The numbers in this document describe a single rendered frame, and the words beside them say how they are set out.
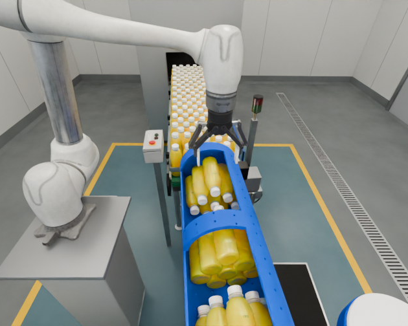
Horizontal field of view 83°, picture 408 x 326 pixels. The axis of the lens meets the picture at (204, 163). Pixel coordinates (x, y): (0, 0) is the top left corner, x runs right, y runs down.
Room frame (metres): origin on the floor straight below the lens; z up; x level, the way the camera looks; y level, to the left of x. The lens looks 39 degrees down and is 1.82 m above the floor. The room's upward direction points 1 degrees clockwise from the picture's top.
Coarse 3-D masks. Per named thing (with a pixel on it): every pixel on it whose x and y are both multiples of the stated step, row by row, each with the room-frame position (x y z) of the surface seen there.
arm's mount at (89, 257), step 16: (96, 208) 0.67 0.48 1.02; (112, 208) 0.67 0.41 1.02; (32, 224) 0.58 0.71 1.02; (96, 224) 0.58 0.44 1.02; (112, 224) 0.58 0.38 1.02; (32, 240) 0.51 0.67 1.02; (64, 240) 0.51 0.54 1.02; (80, 240) 0.51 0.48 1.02; (96, 240) 0.51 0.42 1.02; (112, 240) 0.51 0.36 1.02; (16, 256) 0.44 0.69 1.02; (32, 256) 0.44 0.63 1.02; (48, 256) 0.44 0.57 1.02; (64, 256) 0.44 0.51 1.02; (80, 256) 0.44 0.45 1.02; (96, 256) 0.44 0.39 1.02; (112, 256) 0.45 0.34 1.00; (0, 272) 0.38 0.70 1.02; (16, 272) 0.38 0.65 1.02; (32, 272) 0.38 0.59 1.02; (48, 272) 0.38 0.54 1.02; (64, 272) 0.38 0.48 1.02; (80, 272) 0.38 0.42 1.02; (96, 272) 0.38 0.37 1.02
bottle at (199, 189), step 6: (192, 168) 0.82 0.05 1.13; (198, 168) 0.81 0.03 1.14; (192, 174) 0.79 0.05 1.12; (198, 174) 0.77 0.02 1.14; (192, 180) 0.75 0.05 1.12; (198, 180) 0.73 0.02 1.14; (204, 180) 0.73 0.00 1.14; (198, 186) 0.69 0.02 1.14; (204, 186) 0.69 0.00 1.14; (198, 192) 0.67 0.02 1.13; (204, 192) 0.67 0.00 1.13
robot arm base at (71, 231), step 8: (88, 208) 0.65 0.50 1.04; (80, 216) 0.59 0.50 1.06; (88, 216) 0.62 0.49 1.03; (64, 224) 0.54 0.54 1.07; (72, 224) 0.55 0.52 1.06; (80, 224) 0.57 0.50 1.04; (40, 232) 0.53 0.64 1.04; (48, 232) 0.52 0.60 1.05; (56, 232) 0.52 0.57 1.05; (64, 232) 0.53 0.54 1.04; (72, 232) 0.53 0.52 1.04; (48, 240) 0.49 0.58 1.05; (72, 240) 0.50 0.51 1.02
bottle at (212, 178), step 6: (204, 162) 0.80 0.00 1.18; (210, 162) 0.79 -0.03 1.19; (216, 162) 0.81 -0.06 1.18; (204, 168) 0.77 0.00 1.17; (210, 168) 0.75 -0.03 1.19; (216, 168) 0.76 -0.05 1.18; (204, 174) 0.74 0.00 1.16; (210, 174) 0.71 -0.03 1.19; (216, 174) 0.72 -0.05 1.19; (210, 180) 0.68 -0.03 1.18; (216, 180) 0.68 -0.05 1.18; (210, 186) 0.66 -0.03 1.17; (216, 186) 0.66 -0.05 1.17
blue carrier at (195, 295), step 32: (192, 160) 0.88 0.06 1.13; (224, 160) 0.89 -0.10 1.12; (192, 224) 0.46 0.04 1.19; (224, 224) 0.43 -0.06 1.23; (256, 224) 0.47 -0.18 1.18; (256, 256) 0.34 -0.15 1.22; (192, 288) 0.33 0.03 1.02; (224, 288) 0.36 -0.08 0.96; (256, 288) 0.34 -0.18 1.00; (192, 320) 0.24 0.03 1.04; (288, 320) 0.19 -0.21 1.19
